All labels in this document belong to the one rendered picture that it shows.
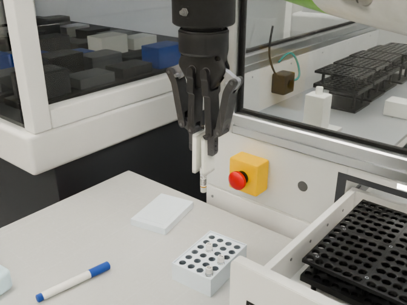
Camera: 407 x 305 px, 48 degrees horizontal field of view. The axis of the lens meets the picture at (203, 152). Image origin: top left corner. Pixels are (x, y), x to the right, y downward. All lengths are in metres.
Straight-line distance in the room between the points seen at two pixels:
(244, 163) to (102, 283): 0.36
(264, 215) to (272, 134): 0.19
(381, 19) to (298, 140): 0.64
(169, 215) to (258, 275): 0.43
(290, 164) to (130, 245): 0.36
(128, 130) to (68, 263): 0.52
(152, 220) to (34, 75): 0.43
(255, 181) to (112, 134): 0.51
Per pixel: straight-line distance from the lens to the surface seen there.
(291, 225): 0.99
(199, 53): 0.66
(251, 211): 1.04
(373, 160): 0.85
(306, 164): 0.91
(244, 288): 0.64
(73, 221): 1.05
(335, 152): 0.88
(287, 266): 0.72
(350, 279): 0.67
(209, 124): 0.71
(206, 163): 0.74
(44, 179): 1.30
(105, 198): 1.13
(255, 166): 0.92
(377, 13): 0.28
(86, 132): 1.23
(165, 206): 1.04
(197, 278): 0.82
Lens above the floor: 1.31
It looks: 24 degrees down
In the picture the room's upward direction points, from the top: straight up
